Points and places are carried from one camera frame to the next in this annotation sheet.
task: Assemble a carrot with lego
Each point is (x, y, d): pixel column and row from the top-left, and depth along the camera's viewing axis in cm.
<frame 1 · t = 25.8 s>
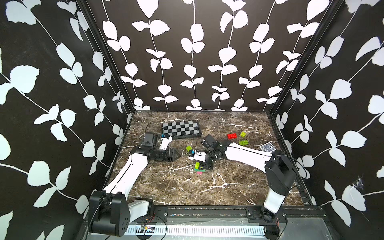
left hand: (176, 153, 81), fingers open
right hand: (199, 162, 85), fingers open
black white chessboard: (181, 129, 109), point 2 cm above the table
lime small lego brick: (188, 148, 100), point 2 cm above the table
small lime lego brick: (243, 134, 109), on the table
dark green long lego brick: (198, 170, 85), point 7 cm above the table
pink lego brick: (199, 172, 89), on the table

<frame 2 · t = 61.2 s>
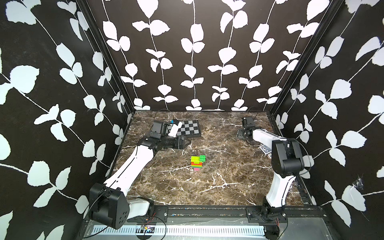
left hand: (187, 139, 79), fingers open
right hand: (243, 131, 102), fingers open
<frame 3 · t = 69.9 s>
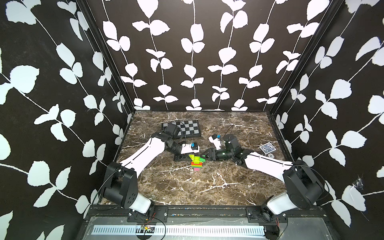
left hand: (190, 153, 82), fingers open
right hand: (201, 155, 80), fingers open
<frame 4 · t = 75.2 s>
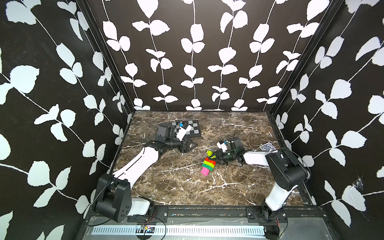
left hand: (194, 141, 79), fingers open
right hand: (209, 157, 88), fingers open
dark green long lego brick: (208, 167, 88), point 5 cm above the table
pink lego brick: (204, 170, 87), point 4 cm above the table
lime lego brick long 2: (209, 164, 89), point 5 cm above the table
